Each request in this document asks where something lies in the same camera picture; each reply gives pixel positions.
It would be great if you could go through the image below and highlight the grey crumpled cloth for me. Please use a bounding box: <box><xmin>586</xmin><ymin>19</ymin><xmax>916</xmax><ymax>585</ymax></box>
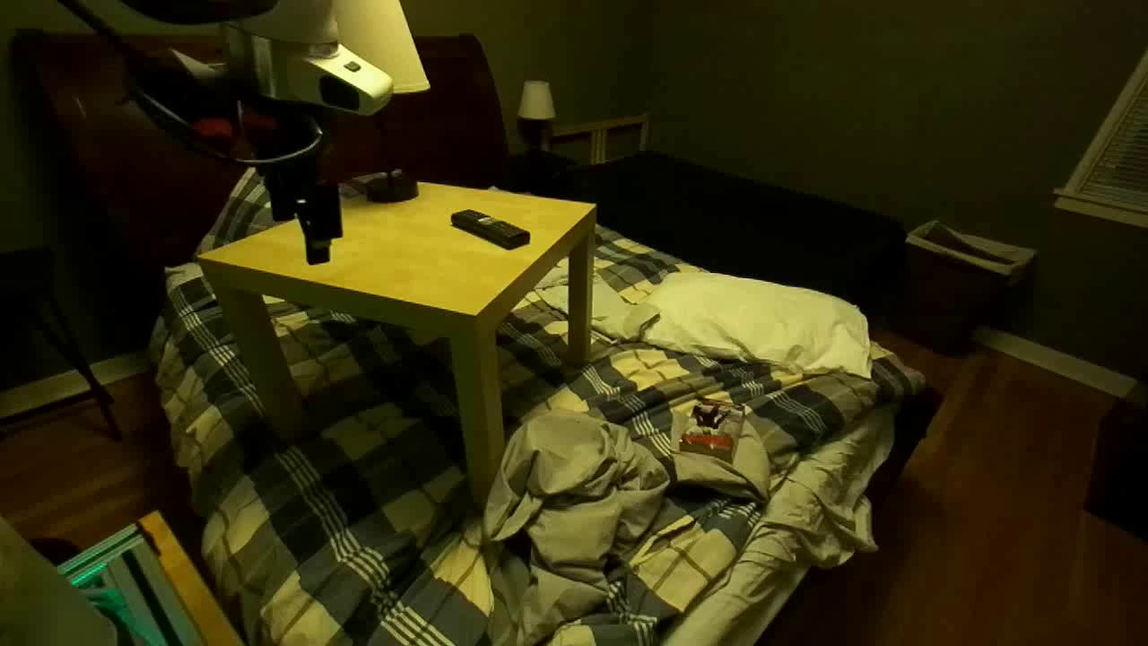
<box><xmin>480</xmin><ymin>394</ymin><xmax>782</xmax><ymax>589</ymax></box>

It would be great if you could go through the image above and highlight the white window frame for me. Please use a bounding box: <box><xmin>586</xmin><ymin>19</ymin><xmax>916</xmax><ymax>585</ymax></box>
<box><xmin>1053</xmin><ymin>49</ymin><xmax>1148</xmax><ymax>234</ymax></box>

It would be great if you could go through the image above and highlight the dark wooden headboard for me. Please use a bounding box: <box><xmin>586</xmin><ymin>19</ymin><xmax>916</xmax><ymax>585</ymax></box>
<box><xmin>12</xmin><ymin>30</ymin><xmax>513</xmax><ymax>261</ymax></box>

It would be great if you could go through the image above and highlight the small white table lamp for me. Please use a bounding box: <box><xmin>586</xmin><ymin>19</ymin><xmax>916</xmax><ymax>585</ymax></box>
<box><xmin>513</xmin><ymin>76</ymin><xmax>559</xmax><ymax>155</ymax></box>

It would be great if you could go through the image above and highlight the grey robot base part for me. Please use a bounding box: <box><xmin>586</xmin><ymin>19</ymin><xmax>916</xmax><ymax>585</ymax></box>
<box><xmin>0</xmin><ymin>512</ymin><xmax>122</xmax><ymax>646</ymax></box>

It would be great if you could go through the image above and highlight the brown storage basket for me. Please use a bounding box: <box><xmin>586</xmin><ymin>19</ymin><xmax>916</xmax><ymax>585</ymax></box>
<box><xmin>902</xmin><ymin>216</ymin><xmax>1039</xmax><ymax>358</ymax></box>

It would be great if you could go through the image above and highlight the plaid checked duvet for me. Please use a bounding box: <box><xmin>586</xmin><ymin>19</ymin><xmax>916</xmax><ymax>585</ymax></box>
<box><xmin>147</xmin><ymin>167</ymin><xmax>934</xmax><ymax>646</ymax></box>

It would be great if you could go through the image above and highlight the white shelf frame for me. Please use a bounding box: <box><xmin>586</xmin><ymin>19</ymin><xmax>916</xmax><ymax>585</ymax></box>
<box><xmin>549</xmin><ymin>110</ymin><xmax>653</xmax><ymax>168</ymax></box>

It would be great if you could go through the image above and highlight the white bed sheet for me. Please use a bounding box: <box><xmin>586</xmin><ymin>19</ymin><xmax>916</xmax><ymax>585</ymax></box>
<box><xmin>662</xmin><ymin>403</ymin><xmax>903</xmax><ymax>646</ymax></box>

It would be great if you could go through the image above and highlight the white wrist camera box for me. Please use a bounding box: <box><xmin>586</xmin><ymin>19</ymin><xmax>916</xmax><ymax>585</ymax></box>
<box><xmin>312</xmin><ymin>42</ymin><xmax>398</xmax><ymax>120</ymax></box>

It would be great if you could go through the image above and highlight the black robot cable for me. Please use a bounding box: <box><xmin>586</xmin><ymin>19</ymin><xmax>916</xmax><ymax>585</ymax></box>
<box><xmin>68</xmin><ymin>0</ymin><xmax>331</xmax><ymax>171</ymax></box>

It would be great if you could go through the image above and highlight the teal crate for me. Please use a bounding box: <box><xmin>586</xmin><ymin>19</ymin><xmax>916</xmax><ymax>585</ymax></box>
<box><xmin>54</xmin><ymin>509</ymin><xmax>244</xmax><ymax>646</ymax></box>

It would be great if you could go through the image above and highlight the black remote controller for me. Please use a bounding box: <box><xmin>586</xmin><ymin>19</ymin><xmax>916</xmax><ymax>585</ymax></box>
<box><xmin>449</xmin><ymin>206</ymin><xmax>534</xmax><ymax>250</ymax></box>

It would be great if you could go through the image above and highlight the white pillow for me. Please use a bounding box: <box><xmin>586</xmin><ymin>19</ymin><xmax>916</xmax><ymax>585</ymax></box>
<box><xmin>647</xmin><ymin>268</ymin><xmax>880</xmax><ymax>379</ymax></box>

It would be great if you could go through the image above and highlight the dark round object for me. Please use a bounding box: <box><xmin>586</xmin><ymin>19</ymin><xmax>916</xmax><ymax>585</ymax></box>
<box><xmin>354</xmin><ymin>168</ymin><xmax>425</xmax><ymax>206</ymax></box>

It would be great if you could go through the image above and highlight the dark chair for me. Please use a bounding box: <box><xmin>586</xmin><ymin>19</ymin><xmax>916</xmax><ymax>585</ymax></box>
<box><xmin>0</xmin><ymin>241</ymin><xmax>126</xmax><ymax>440</ymax></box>

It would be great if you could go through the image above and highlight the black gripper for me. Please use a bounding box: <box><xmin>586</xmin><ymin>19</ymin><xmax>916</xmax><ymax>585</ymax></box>
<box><xmin>250</xmin><ymin>109</ymin><xmax>348</xmax><ymax>268</ymax></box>

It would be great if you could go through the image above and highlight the light wooden side table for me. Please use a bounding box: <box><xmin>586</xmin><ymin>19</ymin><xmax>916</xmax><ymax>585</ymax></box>
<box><xmin>193</xmin><ymin>179</ymin><xmax>601</xmax><ymax>509</ymax></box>

